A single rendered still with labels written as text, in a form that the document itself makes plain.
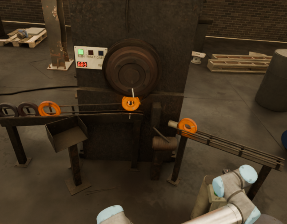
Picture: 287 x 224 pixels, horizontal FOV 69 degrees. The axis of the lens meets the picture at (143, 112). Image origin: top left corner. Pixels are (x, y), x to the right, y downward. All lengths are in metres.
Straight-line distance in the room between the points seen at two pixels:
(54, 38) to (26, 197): 3.04
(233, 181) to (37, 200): 1.70
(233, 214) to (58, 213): 1.50
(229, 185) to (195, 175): 1.32
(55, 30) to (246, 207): 4.09
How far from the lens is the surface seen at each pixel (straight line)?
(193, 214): 2.03
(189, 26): 1.78
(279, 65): 3.91
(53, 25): 4.45
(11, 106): 2.17
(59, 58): 4.62
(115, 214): 0.95
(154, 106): 1.86
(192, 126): 1.80
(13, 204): 2.31
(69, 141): 1.81
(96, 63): 1.84
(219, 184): 1.12
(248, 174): 1.19
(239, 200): 1.10
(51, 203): 2.20
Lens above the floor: 1.78
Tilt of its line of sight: 34 degrees down
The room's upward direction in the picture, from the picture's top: 5 degrees clockwise
